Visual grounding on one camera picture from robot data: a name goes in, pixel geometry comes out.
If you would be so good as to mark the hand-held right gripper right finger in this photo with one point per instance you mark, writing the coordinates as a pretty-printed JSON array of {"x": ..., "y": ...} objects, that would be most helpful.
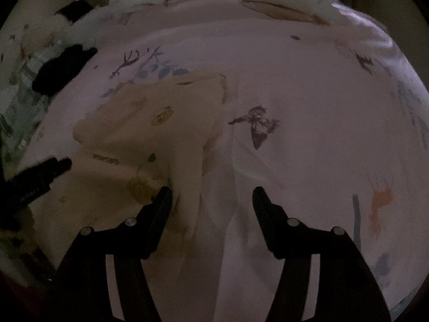
[{"x": 261, "y": 204}]

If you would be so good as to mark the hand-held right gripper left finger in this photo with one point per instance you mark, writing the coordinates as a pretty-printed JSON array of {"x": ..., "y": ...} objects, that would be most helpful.
[{"x": 164, "y": 204}]

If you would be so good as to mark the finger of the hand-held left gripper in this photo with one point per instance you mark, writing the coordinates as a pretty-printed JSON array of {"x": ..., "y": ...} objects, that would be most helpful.
[{"x": 40, "y": 176}]

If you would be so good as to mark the cream duck-print baby garment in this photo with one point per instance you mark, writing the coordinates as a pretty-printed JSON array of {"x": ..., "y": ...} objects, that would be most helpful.
[{"x": 134, "y": 124}]

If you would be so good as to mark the green printed cloth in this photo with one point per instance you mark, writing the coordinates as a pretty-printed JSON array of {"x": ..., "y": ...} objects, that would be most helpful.
[{"x": 20, "y": 114}]

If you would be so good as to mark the pink printed bed sheet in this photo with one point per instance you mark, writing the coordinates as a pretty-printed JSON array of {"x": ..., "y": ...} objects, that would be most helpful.
[{"x": 301, "y": 107}]

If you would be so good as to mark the large black cloth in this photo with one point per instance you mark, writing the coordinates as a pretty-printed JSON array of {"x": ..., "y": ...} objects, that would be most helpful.
[{"x": 60, "y": 70}]

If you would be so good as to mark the folded pink cloth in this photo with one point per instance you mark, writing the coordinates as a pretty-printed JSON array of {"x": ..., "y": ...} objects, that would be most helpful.
[{"x": 285, "y": 12}]

